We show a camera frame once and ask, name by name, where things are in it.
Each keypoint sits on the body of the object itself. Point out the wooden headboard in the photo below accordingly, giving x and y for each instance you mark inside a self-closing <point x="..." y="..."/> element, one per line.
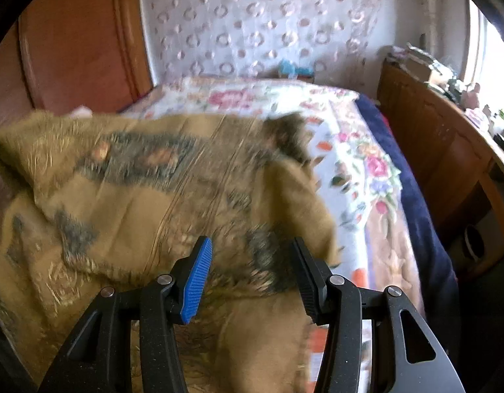
<point x="72" y="57"/>

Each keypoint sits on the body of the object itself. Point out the window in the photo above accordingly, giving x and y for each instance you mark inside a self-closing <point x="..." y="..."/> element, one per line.
<point x="497" y="69"/>

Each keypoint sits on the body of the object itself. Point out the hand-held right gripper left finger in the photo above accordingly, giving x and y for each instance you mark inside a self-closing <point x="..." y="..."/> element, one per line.
<point x="196" y="278"/>

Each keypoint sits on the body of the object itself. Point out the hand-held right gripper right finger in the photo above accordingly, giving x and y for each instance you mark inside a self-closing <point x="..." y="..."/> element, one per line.
<point x="305" y="282"/>

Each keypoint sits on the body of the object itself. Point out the long wooden cabinet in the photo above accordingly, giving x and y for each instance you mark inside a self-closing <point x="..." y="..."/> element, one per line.
<point x="432" y="131"/>

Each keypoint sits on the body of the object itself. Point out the pink figurine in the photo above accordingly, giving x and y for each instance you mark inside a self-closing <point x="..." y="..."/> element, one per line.
<point x="473" y="96"/>

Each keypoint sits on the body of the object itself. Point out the olive patterned garment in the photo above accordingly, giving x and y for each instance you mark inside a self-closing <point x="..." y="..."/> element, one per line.
<point x="133" y="196"/>

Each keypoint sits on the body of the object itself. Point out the blue plastic bag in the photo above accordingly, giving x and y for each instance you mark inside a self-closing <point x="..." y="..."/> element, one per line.
<point x="286" y="67"/>

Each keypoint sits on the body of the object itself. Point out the stack of papers and boxes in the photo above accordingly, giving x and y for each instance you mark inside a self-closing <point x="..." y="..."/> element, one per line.
<point x="415" y="61"/>

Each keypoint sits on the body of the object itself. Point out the cardboard box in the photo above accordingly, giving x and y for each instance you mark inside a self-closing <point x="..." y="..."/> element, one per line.
<point x="307" y="77"/>

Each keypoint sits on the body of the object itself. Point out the floral bed sheet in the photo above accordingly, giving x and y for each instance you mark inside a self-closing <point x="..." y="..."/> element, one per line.
<point x="235" y="98"/>

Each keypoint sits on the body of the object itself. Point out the circle patterned wall curtain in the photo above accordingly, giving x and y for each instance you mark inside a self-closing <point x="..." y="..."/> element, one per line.
<point x="256" y="20"/>

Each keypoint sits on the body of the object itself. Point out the dark round container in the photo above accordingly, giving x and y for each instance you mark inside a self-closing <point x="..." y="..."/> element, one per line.
<point x="475" y="241"/>

